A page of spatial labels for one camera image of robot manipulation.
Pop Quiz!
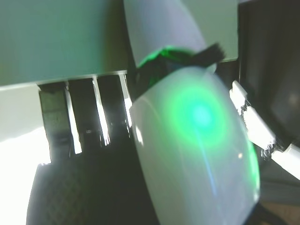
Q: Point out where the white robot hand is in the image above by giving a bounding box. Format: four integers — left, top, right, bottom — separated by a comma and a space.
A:
25, 0, 261, 225

